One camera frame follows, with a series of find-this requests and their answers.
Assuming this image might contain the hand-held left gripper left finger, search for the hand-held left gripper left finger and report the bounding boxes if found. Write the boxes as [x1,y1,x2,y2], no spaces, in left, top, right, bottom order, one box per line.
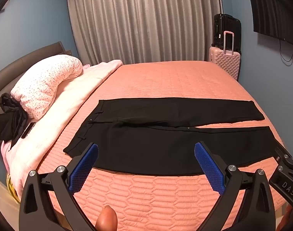
[19,142,99,231]

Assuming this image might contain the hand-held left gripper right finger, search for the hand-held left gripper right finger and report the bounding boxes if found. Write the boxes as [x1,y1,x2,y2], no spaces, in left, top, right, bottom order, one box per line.
[194,142,276,231]

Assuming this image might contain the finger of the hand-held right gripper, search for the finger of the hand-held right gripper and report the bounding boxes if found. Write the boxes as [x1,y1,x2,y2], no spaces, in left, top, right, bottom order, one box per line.
[273,146,293,166]

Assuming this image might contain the black pants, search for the black pants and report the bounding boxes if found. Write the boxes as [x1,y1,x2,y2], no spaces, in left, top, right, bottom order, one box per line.
[63,99,285,177]

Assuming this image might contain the person's left hand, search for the person's left hand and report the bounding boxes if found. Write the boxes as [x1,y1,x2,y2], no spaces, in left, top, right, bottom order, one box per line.
[95,204,118,231]

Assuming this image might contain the black phone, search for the black phone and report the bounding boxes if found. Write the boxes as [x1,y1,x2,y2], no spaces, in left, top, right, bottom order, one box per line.
[21,122,36,139]

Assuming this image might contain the pale pink blanket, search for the pale pink blanket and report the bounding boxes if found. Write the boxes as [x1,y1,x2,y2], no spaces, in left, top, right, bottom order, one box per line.
[1,60,124,198]

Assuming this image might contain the yellow object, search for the yellow object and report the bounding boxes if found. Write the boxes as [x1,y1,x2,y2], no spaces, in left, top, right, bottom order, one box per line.
[6,173,20,203]

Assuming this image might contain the black cloth bundle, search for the black cloth bundle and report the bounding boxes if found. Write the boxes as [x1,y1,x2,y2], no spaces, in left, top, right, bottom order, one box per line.
[0,93,29,150]

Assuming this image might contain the bed with pink quilted cover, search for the bed with pink quilted cover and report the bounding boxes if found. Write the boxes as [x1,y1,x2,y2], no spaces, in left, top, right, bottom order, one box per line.
[36,61,290,231]

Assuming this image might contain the floral white pillow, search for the floral white pillow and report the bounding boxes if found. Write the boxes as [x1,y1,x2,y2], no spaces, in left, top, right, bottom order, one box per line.
[10,54,83,119]

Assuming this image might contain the pink suitcase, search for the pink suitcase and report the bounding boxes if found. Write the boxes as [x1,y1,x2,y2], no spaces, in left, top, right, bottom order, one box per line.
[208,31,241,81]

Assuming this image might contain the grey padded headboard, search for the grey padded headboard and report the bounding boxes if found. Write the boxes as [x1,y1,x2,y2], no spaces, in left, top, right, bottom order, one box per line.
[0,42,66,150]

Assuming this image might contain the black suitcase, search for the black suitcase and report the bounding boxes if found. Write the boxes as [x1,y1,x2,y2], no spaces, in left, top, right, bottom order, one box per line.
[213,14,241,49]

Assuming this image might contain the grey curtain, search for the grey curtain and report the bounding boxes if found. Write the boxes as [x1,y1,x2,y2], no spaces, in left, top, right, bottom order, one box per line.
[67,0,224,65]

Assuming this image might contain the black television cable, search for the black television cable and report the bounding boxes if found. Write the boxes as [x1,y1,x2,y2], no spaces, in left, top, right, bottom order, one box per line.
[279,38,293,63]

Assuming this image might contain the wall-mounted black television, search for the wall-mounted black television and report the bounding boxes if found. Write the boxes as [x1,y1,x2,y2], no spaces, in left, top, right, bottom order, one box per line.
[248,0,293,47]

